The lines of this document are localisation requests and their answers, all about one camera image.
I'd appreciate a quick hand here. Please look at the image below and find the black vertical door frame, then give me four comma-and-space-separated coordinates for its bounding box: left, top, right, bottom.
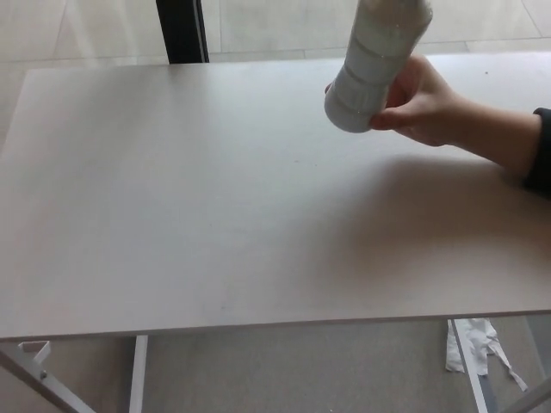
155, 0, 211, 65

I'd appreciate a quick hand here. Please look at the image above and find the white upright table leg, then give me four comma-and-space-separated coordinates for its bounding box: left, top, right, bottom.
127, 335, 150, 413

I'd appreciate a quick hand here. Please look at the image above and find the person's bare hand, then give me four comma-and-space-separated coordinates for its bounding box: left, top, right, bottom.
324, 55, 469, 147

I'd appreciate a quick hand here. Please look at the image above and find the person's forearm with dark sleeve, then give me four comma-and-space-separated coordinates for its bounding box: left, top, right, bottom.
454, 101, 551, 197

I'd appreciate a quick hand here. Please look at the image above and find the white slanted table leg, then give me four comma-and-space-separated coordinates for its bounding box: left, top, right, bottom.
0, 346, 94, 413

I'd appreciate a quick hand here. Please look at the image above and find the white ribbed plastic bottle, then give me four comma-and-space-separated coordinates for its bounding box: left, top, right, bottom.
322, 0, 432, 135

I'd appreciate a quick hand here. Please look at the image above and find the white metal table bracket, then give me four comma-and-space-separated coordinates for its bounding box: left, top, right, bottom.
17, 340, 53, 380

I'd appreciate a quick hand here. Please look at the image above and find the crumpled white paper scrap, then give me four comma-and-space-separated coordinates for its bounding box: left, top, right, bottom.
444, 318, 531, 393

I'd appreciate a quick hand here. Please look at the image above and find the white table leg by paper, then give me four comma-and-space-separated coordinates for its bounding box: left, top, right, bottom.
448, 318, 494, 413

